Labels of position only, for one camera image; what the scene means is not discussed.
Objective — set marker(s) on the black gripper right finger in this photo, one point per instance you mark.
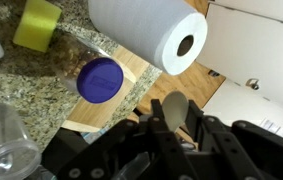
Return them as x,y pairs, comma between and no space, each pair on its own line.
227,146

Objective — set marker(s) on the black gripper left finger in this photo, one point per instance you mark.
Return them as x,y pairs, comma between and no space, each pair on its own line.
161,140

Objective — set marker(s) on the grey plastic spoon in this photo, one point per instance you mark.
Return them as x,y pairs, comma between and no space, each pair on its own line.
175,110

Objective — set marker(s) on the white paper towel roll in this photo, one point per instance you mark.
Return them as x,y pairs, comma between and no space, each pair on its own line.
141,30

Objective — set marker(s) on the metal cabinet latch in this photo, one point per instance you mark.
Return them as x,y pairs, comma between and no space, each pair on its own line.
253,84

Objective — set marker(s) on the wooden cutting board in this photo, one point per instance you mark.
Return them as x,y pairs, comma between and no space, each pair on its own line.
97,111

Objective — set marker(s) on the clear jar blue lid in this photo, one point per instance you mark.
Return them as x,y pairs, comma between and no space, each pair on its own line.
99,80

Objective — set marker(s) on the white cabinet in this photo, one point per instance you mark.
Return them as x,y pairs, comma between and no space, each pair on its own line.
257,43

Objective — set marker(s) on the clear plastic cup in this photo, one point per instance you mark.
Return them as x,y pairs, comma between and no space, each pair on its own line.
6,143

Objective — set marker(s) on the yellow sponge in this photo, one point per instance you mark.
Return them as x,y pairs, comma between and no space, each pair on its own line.
37,25

